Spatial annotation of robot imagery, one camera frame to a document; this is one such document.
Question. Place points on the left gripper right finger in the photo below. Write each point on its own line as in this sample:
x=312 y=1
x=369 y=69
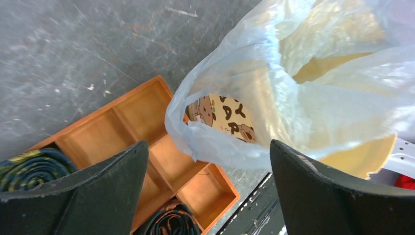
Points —
x=317 y=199

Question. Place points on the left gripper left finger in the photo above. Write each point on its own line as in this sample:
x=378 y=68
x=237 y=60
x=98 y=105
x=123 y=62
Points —
x=99 y=200

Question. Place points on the light blue plastic trash bag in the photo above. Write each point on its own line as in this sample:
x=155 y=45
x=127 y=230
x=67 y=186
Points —
x=392 y=70

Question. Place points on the yellow round trash bin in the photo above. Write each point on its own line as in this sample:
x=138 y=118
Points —
x=356 y=159

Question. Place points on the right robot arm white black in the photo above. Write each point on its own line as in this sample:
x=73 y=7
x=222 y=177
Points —
x=402 y=158

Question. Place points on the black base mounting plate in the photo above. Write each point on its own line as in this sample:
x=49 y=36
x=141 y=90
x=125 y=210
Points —
x=259 y=214

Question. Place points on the black orange rolled belt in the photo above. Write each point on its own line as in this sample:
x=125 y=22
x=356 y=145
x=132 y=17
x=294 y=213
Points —
x=173 y=218

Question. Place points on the orange compartment tray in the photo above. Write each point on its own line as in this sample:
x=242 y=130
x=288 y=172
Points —
x=139 y=116

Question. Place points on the red cloth outside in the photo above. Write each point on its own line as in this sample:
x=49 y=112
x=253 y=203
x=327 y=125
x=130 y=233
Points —
x=405 y=182

